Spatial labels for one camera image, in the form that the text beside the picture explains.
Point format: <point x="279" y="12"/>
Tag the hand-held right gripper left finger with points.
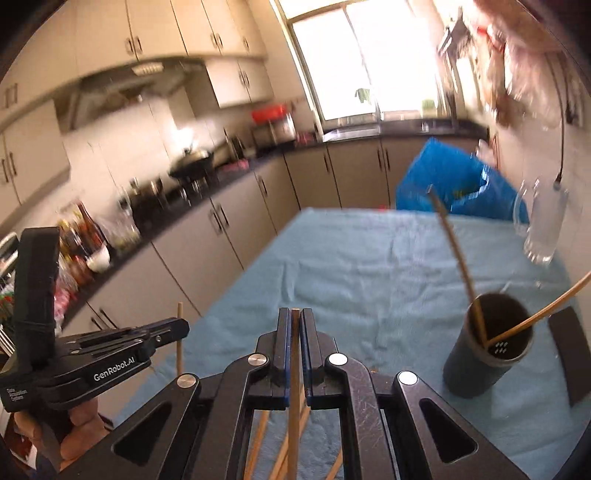
<point x="287" y="350"/>

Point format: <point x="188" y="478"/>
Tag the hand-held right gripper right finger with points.
<point x="304" y="350"/>

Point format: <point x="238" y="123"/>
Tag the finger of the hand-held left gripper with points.
<point x="168" y="330"/>

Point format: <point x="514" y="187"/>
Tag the brown wooden chopstick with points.
<point x="334" y="466"/>
<point x="545" y="311"/>
<point x="293" y="438"/>
<point x="280" y="466"/>
<point x="457" y="258"/>
<point x="179" y="360"/>
<point x="256" y="445"/>

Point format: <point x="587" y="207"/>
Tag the dark cylindrical chopstick holder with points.
<point x="475" y="374"/>

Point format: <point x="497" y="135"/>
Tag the person's left hand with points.
<point x="81" y="427"/>

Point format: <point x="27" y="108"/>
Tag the condiment bottles and white bowl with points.
<point x="81" y="244"/>

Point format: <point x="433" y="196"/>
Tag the light blue tablecloth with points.
<point x="369" y="277"/>

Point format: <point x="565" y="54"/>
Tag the clear plastic bag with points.
<point x="120" y="230"/>

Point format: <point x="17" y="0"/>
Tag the metal cooking pot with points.
<point x="145" y="196"/>

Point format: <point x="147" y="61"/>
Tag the beige lower kitchen cabinets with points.
<point x="240" y="207"/>

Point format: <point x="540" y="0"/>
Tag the beige kitchen cabinets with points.
<point x="240" y="207"/>
<point x="92" y="37"/>

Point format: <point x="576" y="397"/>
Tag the black wok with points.
<point x="194" y="164"/>

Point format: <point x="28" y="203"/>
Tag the pink cloth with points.
<point x="233" y="166"/>

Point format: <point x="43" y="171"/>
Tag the silver countertop appliance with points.
<point x="274" y="134"/>

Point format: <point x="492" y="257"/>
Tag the grey range hood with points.
<point x="115" y="92"/>

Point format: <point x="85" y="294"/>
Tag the blue plastic bag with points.
<point x="443" y="175"/>

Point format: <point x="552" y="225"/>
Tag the red plastic basin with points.
<point x="270" y="113"/>

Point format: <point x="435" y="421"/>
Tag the green cloth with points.
<point x="363" y="95"/>

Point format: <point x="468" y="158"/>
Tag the beige upper kitchen cabinets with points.
<point x="92" y="37"/>

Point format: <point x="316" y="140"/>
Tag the black smartphone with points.
<point x="572" y="360"/>

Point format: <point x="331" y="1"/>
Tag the clear glass mug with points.
<point x="545" y="226"/>

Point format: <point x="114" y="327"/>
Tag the green sponge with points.
<point x="428" y="104"/>

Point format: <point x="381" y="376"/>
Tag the kitchen window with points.
<point x="360" y="60"/>

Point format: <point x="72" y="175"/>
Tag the printed hanging plastic bag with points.
<point x="531" y="46"/>

